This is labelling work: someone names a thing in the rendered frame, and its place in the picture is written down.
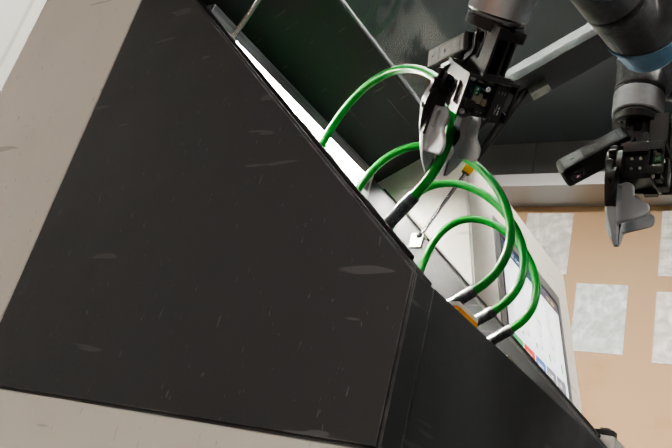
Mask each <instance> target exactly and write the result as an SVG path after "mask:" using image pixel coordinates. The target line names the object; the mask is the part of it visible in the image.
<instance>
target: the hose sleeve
mask: <svg viewBox="0 0 672 448"><path fill-rule="evenodd" d="M418 202H419V199H416V198H414V197H413V196H412V194H411V191H409V192H408V193H407V194H406V196H404V197H403V199H402V200H400V201H399V203H398V204H397V205H396V206H395V207H394V208H393V209H392V211H391V212H390V213H389V214H388V215H387V216H386V217H385V218H384V220H385V221H386V223H387V224H388V225H389V226H390V227H391V229H392V230H393V228H394V227H395V226H396V225H397V224H398V223H399V222H400V221H401V220H402V218H403V217H404V216H405V215H406V214H407V213H408V212H410V211H411V209H412V208H413V207H414V206H415V205H416V204H417V203H418Z"/></svg>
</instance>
